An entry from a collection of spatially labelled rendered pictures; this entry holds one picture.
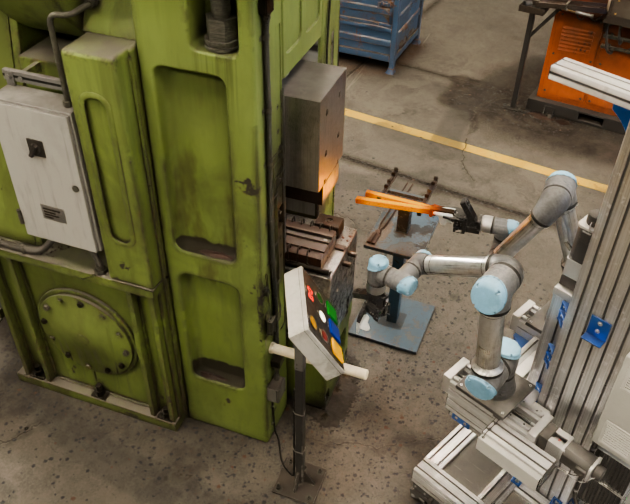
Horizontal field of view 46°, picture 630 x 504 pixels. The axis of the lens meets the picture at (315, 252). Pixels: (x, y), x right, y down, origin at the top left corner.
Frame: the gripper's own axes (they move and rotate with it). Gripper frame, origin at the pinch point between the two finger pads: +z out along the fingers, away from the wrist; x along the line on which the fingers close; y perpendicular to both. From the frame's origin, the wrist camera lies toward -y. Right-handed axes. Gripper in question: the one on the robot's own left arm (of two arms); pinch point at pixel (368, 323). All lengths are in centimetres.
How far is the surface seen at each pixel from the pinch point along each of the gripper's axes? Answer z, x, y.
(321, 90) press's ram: -83, 12, -41
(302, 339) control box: -21.6, -39.2, 2.4
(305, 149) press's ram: -62, 3, -40
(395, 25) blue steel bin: 48, 323, -256
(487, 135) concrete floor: 93, 297, -133
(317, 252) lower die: -4.5, 12.7, -41.9
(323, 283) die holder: 5.4, 8.3, -33.5
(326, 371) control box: -3.9, -32.4, 8.1
